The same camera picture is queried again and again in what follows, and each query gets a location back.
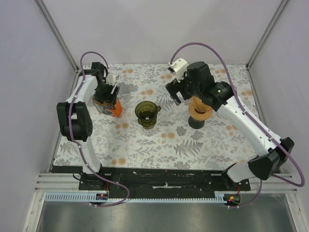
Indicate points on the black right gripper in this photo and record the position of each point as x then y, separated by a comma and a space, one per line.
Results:
175, 87

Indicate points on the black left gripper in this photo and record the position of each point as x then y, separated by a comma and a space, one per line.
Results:
109, 98

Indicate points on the dark green glass jar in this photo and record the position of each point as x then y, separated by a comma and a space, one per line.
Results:
146, 112

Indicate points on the single brown paper coffee filter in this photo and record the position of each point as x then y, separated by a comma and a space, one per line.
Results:
199, 106

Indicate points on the round bamboo dripper holder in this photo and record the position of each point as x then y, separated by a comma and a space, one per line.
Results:
198, 116

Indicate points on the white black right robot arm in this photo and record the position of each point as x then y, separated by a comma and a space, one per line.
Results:
196, 80

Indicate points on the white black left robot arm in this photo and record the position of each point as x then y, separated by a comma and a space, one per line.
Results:
95, 84

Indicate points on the orange coffee filter box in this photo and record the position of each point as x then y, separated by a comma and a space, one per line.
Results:
109, 105

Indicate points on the floral patterned table mat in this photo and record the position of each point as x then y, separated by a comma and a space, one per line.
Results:
172, 143

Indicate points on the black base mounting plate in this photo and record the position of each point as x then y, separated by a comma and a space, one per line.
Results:
141, 182

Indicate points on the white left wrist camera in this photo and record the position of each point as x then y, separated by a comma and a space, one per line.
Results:
111, 80

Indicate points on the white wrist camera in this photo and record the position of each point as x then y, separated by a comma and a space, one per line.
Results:
111, 80
179, 67

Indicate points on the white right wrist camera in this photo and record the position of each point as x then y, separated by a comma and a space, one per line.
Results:
179, 67

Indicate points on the aluminium front rail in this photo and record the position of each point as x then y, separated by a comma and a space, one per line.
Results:
66, 183

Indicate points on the white slotted cable duct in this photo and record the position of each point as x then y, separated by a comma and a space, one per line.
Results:
94, 197

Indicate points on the right aluminium frame post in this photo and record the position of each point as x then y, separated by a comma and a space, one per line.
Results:
267, 32

